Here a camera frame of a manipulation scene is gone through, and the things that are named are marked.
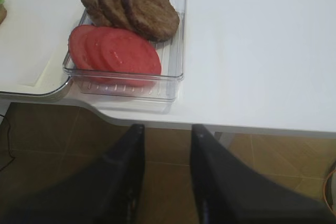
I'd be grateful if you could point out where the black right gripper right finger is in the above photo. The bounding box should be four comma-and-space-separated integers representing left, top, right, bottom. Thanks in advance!
190, 124, 335, 223

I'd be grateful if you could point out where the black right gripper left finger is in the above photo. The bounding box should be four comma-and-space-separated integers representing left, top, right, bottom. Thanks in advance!
1, 124, 145, 223

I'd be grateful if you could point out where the orange round object on floor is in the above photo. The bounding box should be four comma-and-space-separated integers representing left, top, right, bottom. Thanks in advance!
322, 161, 335, 213

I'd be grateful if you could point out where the red tomato slice front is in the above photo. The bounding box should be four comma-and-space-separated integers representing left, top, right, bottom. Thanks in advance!
100, 29, 162, 76

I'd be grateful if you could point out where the red tomato slice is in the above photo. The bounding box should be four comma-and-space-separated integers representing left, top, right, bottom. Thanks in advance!
100, 29, 162, 76
68, 25, 95, 70
85, 27, 114, 71

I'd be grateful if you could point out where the clear patty and tomato bin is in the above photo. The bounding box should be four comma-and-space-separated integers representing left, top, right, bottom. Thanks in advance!
63, 0, 186, 103

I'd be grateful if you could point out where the red tomato slice middle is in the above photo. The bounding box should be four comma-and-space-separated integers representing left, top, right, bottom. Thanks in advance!
85, 27, 114, 71

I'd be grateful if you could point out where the red tomato slice back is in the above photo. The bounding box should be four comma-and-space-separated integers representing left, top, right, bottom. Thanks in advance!
68, 25, 95, 70

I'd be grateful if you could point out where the brown meat patty front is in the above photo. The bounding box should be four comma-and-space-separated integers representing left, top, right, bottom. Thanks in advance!
121, 0, 180, 42

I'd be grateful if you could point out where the white rectangular serving tray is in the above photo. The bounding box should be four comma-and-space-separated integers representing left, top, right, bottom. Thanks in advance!
1, 0, 83, 98

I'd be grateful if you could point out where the brown meat patty middle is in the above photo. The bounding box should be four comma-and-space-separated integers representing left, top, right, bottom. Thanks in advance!
99, 0, 135, 31

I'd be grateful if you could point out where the bottom bun of burger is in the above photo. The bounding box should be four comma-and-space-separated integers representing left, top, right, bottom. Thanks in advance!
0, 4, 7, 24

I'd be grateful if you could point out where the thin black floor cable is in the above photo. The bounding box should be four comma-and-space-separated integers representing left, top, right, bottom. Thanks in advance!
0, 113, 15, 172

